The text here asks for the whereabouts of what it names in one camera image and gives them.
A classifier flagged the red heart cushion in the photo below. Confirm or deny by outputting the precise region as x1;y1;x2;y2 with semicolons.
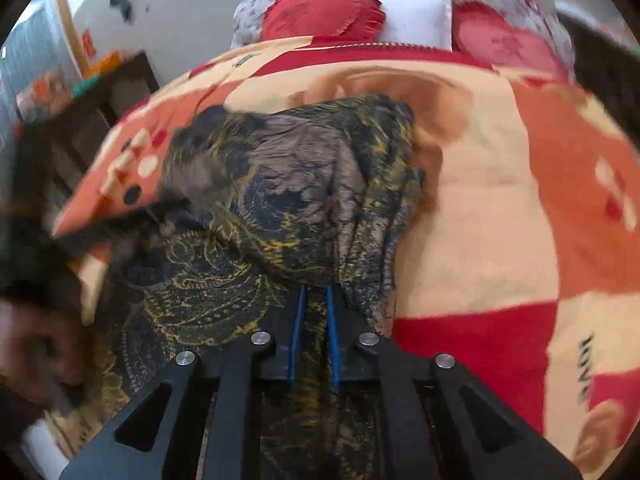
451;1;568;78
259;0;386;41

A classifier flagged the dark wooden side table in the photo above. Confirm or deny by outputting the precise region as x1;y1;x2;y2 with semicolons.
1;50;160;202

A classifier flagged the floral brown blue garment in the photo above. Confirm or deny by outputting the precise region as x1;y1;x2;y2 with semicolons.
64;93;426;480

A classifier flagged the dark carved nightstand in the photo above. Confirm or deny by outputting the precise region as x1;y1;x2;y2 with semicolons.
559;13;640;148

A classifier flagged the left red heart cushion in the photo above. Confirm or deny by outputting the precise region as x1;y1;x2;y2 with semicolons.
259;0;386;41

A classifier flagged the person's left hand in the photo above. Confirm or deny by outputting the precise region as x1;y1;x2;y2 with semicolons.
1;299;93;408

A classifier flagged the right red heart cushion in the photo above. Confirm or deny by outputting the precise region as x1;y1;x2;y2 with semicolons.
451;1;568;78

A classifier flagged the orange red cream blanket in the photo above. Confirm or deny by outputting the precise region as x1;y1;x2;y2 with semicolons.
54;37;639;479

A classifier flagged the white small pillow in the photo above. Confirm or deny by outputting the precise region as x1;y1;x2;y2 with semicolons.
376;0;452;51

